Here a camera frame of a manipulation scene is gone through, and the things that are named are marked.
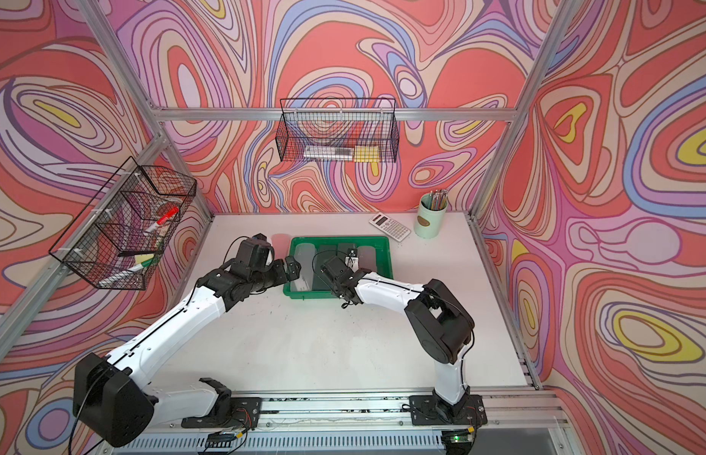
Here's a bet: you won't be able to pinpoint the pink pencil case front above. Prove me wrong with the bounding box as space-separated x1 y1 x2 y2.
358 246 377 272

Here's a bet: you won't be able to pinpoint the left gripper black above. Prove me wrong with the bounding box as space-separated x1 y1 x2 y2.
248 253 302 294

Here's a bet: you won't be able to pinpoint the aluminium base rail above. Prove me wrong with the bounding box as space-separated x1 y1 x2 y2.
118 389 583 454

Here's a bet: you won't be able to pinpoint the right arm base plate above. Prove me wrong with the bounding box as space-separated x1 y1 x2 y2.
402 394 489 428

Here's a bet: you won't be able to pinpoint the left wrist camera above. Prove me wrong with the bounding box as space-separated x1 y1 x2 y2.
235 233 275 273

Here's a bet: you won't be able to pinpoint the black wire basket wall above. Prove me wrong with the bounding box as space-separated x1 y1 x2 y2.
49 157 197 291
275 97 400 163

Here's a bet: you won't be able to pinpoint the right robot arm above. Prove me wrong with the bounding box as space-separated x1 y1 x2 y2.
313 257 475 414

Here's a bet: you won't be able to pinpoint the white calculator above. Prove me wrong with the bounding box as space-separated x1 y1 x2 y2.
369 212 412 243

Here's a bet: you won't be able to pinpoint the red marker in basket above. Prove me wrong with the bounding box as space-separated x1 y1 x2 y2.
144 207 180 233

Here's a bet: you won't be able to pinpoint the black wire basket left wall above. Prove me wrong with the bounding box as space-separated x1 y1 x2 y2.
49 157 197 291

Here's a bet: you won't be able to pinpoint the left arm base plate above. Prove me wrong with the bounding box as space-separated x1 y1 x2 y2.
182 396 262 430

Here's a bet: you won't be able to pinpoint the green white marker in basket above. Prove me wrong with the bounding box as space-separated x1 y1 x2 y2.
99 254 154 287

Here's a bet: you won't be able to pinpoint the pens in cup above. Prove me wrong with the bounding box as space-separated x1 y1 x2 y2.
426 189 449 212

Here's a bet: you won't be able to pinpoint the pink pencil case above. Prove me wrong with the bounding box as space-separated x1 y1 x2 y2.
271 233 292 259
358 246 377 272

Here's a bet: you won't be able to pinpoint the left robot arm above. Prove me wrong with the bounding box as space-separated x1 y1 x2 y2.
72 256 301 447

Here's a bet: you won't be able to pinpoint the yellow item in back basket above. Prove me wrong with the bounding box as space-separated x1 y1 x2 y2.
353 145 381 163

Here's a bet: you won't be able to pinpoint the mint green pen cup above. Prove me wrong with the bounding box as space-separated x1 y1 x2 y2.
414 193 449 239

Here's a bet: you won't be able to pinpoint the green plastic storage tray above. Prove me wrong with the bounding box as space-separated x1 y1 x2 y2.
283 236 393 300

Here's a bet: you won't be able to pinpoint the clear frosted pencil case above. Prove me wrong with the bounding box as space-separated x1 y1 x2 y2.
292 243 316 292

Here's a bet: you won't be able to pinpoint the dark green pencil case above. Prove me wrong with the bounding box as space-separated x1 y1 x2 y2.
312 245 338 264
337 243 359 271

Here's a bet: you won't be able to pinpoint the clear box in back basket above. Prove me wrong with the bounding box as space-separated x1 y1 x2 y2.
303 145 355 161

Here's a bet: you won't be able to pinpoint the black wire basket back wall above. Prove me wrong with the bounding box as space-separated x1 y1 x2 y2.
275 97 400 163

